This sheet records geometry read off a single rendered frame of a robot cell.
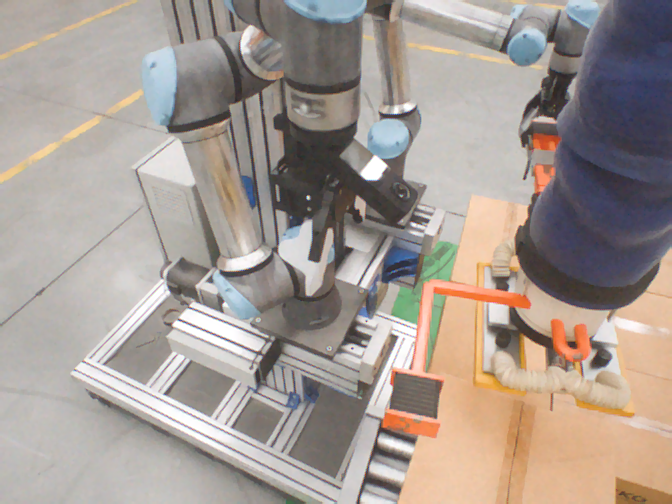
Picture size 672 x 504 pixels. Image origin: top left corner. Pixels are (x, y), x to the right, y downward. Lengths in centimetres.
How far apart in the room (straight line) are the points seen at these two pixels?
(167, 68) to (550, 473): 106
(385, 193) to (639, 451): 142
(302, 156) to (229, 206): 40
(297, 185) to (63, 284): 256
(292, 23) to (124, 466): 202
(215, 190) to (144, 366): 141
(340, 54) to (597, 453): 102
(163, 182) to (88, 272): 173
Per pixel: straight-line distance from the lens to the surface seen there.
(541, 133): 147
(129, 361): 226
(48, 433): 248
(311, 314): 112
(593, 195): 78
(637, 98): 70
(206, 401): 205
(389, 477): 152
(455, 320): 184
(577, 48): 135
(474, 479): 112
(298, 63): 45
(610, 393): 98
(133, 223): 324
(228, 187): 91
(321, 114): 47
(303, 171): 54
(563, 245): 84
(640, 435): 182
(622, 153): 73
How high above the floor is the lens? 197
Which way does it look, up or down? 45 degrees down
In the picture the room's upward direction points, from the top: straight up
